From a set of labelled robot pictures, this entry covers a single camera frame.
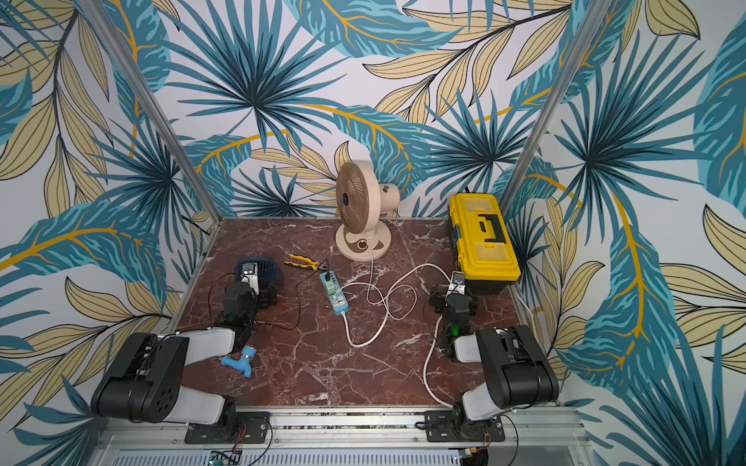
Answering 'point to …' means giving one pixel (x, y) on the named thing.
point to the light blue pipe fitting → (243, 363)
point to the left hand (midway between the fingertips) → (257, 283)
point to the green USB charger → (329, 286)
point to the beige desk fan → (362, 200)
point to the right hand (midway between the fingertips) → (455, 286)
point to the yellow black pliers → (316, 265)
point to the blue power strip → (338, 298)
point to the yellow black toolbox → (484, 246)
